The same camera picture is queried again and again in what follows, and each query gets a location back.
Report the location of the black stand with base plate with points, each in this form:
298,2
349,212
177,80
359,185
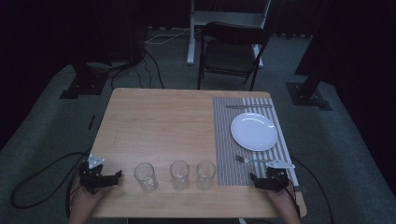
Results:
308,93
85,84

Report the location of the person's left hand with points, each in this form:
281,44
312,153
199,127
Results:
83,199

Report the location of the small black stick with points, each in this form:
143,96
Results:
91,122

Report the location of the person's right hand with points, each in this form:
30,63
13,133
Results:
282,199

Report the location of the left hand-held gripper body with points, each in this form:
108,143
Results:
92,178

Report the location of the white metal stand frame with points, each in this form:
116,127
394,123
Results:
218,17

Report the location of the black folding chair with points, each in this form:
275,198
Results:
232,53

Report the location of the grey striped placemat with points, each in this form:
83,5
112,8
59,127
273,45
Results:
224,146

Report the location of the silver table knife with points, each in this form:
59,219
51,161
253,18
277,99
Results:
247,106

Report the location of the white round plate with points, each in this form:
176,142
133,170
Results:
253,131

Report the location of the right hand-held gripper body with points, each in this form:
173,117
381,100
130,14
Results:
276,177

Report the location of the silver fork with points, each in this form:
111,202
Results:
246,160

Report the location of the clear drinking glass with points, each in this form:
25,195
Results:
179,175
205,175
145,177

